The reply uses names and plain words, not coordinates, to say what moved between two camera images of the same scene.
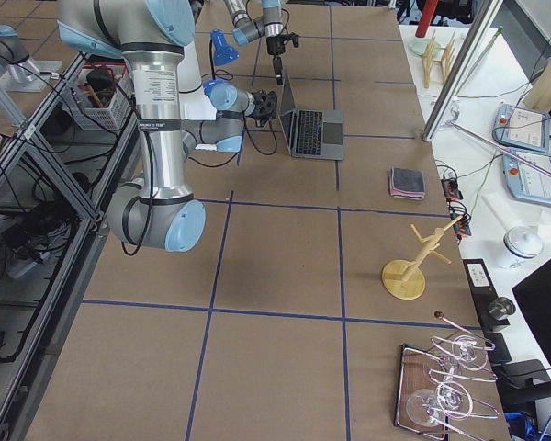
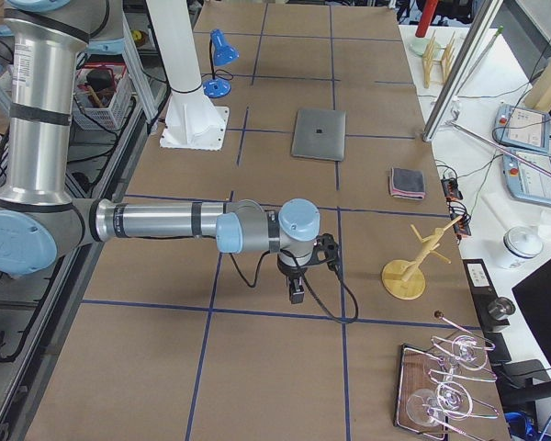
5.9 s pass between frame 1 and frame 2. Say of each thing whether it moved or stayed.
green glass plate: stayed
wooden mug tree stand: stayed
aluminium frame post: stayed
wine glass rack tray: stayed
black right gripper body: moved
